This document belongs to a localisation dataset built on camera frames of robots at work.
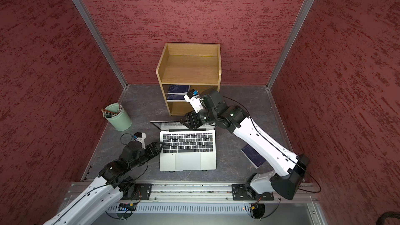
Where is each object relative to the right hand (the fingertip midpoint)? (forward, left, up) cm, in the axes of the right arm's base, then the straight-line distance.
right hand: (186, 122), depth 67 cm
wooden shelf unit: (+37, -5, +2) cm, 38 cm away
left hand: (-4, +16, -21) cm, 27 cm away
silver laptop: (-4, +2, -22) cm, 22 cm away
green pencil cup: (+13, +42, -19) cm, 48 cm away
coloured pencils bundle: (+16, +49, -15) cm, 54 cm away
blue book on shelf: (+27, +9, -10) cm, 30 cm away
